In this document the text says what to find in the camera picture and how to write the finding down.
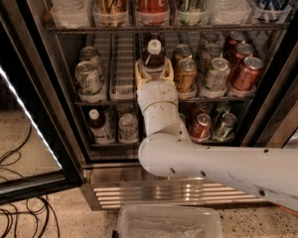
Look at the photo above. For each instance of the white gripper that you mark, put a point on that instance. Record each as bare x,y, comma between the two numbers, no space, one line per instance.
156,92

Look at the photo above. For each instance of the blue label plastic bottle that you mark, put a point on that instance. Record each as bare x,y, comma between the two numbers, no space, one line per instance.
153,60

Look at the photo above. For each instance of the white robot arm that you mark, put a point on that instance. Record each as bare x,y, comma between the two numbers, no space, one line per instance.
167,150

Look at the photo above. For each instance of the empty white shelf tray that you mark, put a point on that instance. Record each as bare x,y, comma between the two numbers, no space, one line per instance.
122,85

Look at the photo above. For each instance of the bottom shelf water bottle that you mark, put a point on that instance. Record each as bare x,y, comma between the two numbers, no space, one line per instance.
128,129

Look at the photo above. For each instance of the shelf water bottle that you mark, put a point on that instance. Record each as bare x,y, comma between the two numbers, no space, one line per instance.
229,12
71,14
128,129

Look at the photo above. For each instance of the top shelf coca-cola can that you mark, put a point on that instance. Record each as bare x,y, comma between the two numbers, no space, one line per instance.
152,12

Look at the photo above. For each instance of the bottom shelf tea bottle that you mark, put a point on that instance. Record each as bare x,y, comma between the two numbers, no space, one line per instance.
100,128

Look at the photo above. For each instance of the top shelf green can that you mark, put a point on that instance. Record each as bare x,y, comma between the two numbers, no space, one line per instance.
192,12

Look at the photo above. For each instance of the top shelf gold can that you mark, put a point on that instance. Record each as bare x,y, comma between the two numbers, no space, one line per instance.
110,13

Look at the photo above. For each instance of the top shelf water bottle right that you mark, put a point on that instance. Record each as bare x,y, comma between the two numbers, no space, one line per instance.
229,12

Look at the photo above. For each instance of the top shelf water bottle left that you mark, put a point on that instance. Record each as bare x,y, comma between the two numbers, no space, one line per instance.
71,14

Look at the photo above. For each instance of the steel fridge bottom grille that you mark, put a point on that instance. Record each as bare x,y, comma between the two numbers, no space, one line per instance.
109,186

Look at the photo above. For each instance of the right glass fridge door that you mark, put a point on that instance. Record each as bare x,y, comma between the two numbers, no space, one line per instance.
277,120

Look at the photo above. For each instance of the top shelf blue can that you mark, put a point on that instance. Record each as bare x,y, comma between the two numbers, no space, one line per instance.
269,11

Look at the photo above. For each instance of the open glass fridge door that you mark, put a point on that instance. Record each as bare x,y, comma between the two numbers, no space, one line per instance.
39,151

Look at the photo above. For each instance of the front gold soda can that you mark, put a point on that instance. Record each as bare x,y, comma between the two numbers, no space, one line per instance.
185,78

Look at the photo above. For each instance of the gold soda can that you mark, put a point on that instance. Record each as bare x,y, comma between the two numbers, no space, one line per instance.
185,78
181,51

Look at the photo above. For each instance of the rear gold soda can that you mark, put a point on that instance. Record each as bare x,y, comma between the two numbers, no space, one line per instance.
181,51

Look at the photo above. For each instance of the front white soda can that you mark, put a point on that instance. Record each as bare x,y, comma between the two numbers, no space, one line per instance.
213,84

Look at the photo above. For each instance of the white soda can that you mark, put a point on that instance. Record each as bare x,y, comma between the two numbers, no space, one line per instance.
213,84
210,52

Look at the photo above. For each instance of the middle white soda can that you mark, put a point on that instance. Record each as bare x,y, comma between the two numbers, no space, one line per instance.
210,52

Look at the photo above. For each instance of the front green 7up can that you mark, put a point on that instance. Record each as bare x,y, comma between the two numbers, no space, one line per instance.
89,85

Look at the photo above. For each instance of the green 7up can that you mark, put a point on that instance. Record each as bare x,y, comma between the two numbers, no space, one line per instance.
93,55
89,85

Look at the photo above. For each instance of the rear green 7up can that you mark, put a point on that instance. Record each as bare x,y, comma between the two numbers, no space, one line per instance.
93,55

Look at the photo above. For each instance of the bottom red can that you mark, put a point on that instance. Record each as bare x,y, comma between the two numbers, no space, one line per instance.
201,128

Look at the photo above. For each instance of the rear red soda can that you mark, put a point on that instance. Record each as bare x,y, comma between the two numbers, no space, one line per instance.
232,39

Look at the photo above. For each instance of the red soda can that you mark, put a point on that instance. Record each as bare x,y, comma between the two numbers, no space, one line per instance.
247,74
232,39
236,55

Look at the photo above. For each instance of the bottom green can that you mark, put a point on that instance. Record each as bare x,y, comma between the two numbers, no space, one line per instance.
224,129

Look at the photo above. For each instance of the middle red soda can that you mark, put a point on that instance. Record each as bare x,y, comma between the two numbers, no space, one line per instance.
236,55

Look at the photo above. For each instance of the front red soda can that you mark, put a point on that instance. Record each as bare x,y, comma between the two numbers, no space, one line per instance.
247,74

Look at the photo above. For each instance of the clear plastic bin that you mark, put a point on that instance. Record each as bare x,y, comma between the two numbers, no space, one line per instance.
166,221

